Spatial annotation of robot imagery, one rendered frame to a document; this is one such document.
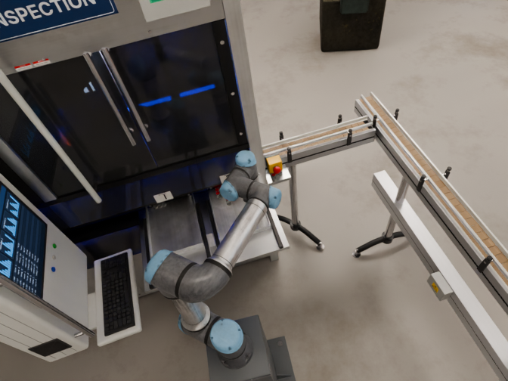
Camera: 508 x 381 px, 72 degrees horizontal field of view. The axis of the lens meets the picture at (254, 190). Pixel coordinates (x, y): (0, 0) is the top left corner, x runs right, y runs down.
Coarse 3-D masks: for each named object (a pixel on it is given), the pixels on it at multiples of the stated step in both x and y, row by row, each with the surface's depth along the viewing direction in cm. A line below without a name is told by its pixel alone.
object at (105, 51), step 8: (104, 48) 111; (104, 56) 112; (112, 64) 115; (112, 72) 117; (120, 80) 119; (120, 88) 122; (128, 96) 124; (136, 112) 130; (136, 120) 133; (144, 128) 136; (144, 136) 139
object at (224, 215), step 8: (208, 192) 189; (216, 200) 189; (224, 200) 188; (240, 200) 186; (216, 208) 185; (224, 208) 185; (232, 208) 184; (240, 208) 183; (216, 216) 182; (224, 216) 181; (232, 216) 181; (264, 216) 178; (216, 224) 178; (224, 224) 179; (232, 224) 178; (264, 224) 176; (224, 232) 175; (256, 232) 172
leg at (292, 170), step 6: (288, 168) 212; (294, 168) 210; (294, 174) 215; (294, 180) 219; (294, 186) 223; (294, 192) 228; (294, 198) 233; (294, 204) 239; (294, 210) 244; (294, 216) 250; (294, 222) 256
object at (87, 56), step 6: (84, 54) 110; (90, 54) 115; (90, 60) 112; (90, 66) 113; (96, 72) 115; (96, 78) 117; (102, 84) 119; (102, 90) 120; (108, 96) 122; (108, 102) 125; (114, 102) 126; (114, 108) 126; (120, 114) 130; (120, 120) 131; (126, 126) 134; (126, 132) 135; (132, 138) 139; (132, 144) 140
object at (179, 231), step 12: (168, 204) 191; (180, 204) 190; (192, 204) 189; (156, 216) 187; (168, 216) 186; (180, 216) 185; (192, 216) 184; (156, 228) 182; (168, 228) 181; (180, 228) 180; (192, 228) 179; (156, 240) 177; (168, 240) 177; (180, 240) 176; (192, 240) 175; (180, 252) 171
